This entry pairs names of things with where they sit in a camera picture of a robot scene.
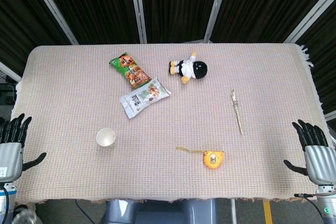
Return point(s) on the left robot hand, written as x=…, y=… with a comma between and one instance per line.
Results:
x=10, y=153

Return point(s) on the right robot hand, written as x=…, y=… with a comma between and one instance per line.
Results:
x=319, y=159

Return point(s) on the white paper cup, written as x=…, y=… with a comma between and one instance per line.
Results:
x=105, y=137

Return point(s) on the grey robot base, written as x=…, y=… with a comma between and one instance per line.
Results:
x=160, y=212

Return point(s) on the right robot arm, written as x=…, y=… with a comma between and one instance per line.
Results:
x=326, y=204

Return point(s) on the orange tape measure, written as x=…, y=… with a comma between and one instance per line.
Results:
x=213, y=159

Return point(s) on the silver snack bag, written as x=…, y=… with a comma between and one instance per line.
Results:
x=144, y=96

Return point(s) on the green orange snack bag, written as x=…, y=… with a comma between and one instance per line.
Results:
x=130, y=70

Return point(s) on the beige woven tablecloth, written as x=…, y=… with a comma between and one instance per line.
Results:
x=168, y=119

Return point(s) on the black headed plush doll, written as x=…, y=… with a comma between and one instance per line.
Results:
x=189, y=68

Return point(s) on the black pleated curtain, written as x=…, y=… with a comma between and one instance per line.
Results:
x=178, y=6

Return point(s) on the grey metal frame post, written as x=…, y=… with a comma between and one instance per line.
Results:
x=137, y=7
x=51, y=7
x=216, y=6
x=311, y=14

